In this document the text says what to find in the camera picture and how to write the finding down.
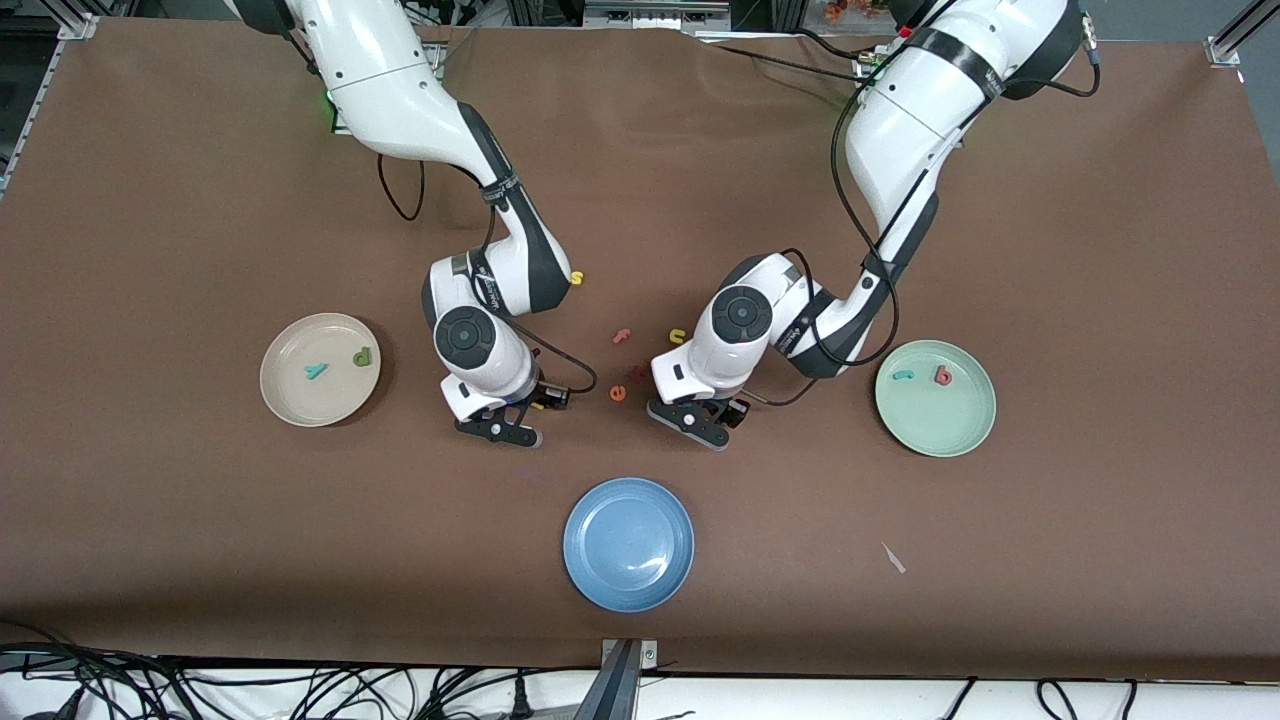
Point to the beige brown plate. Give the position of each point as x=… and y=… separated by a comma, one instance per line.
x=300, y=400

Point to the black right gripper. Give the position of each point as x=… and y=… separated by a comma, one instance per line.
x=541, y=396

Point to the small white paper scrap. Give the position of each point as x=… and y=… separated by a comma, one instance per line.
x=893, y=558

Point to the aluminium frame profile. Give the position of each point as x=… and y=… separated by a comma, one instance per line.
x=1225, y=45

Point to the brown table cover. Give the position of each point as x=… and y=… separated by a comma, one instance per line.
x=640, y=150

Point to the grey power strip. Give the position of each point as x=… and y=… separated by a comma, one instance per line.
x=655, y=15

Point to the green foam letter p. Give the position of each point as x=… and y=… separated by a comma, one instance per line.
x=366, y=355

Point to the blue plate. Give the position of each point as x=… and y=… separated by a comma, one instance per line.
x=628, y=545

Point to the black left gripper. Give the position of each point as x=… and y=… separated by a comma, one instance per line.
x=733, y=408

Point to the black power plug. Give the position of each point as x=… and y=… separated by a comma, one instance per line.
x=521, y=700

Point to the pale green plate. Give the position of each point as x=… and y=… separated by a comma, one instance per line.
x=935, y=420

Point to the cyan foam letter y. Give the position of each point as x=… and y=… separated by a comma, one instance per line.
x=317, y=372

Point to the orange brown decoration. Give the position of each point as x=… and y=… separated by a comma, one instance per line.
x=860, y=8

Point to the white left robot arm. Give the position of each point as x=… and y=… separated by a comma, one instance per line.
x=900, y=140

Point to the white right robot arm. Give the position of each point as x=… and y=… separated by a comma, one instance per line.
x=390, y=90

